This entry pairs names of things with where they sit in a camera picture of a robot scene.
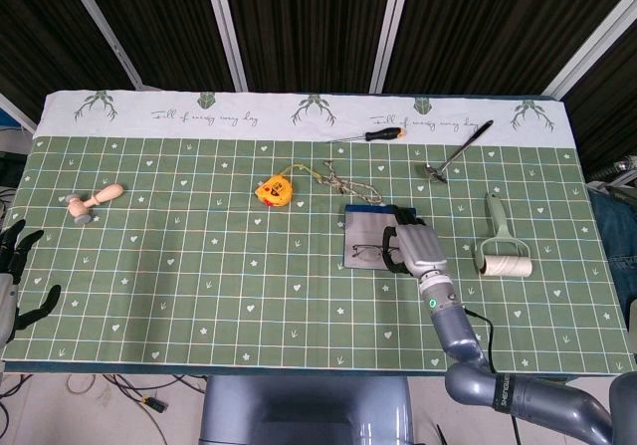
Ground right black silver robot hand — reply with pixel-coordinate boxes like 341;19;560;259
381;205;448;278

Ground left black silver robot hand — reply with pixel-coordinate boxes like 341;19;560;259
0;219;63;346

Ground wire-frame eyeglasses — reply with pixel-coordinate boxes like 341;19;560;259
350;242;402;263

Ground grey pouch with blue edge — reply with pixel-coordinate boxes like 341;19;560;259
342;204;417;271

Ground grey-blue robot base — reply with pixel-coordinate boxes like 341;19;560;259
198;374;414;445

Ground green lint roller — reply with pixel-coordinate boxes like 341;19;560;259
475;191;534;279

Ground wooden mallet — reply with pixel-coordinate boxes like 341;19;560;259
58;183;124;225

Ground yellow tape measure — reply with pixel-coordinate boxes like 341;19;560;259
254;162;322;210

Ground white blue panel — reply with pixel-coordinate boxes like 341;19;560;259
0;94;39;156

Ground green grid tablecloth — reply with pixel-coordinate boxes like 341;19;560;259
0;90;637;374

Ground blue jeans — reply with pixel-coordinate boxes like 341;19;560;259
586;180;637;287

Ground braided camouflage cord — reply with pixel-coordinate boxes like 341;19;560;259
318;159;383;206

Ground black orange handle screwdriver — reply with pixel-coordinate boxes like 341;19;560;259
325;126;409;143

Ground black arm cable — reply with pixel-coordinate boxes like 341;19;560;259
462;308;498;375

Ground small metal hammer black handle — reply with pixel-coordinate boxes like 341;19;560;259
421;119;495;185

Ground black floor cable with plug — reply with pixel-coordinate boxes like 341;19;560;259
102;373;208;415

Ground white partition post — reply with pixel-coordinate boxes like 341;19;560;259
201;0;249;93
59;0;146;91
541;0;637;101
368;0;414;94

